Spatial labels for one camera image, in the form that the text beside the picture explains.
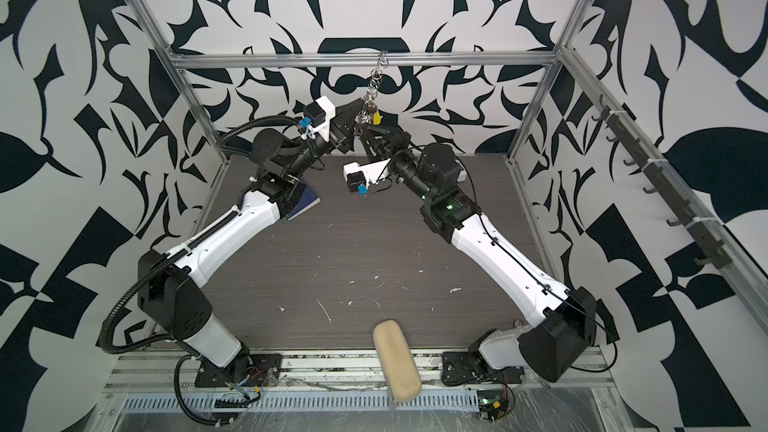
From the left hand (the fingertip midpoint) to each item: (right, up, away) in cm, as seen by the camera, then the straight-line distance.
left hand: (360, 89), depth 58 cm
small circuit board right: (+30, -70, +13) cm, 77 cm away
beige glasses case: (+8, -61, +15) cm, 63 cm away
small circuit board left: (-33, -71, +15) cm, 80 cm away
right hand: (+2, -5, +2) cm, 6 cm away
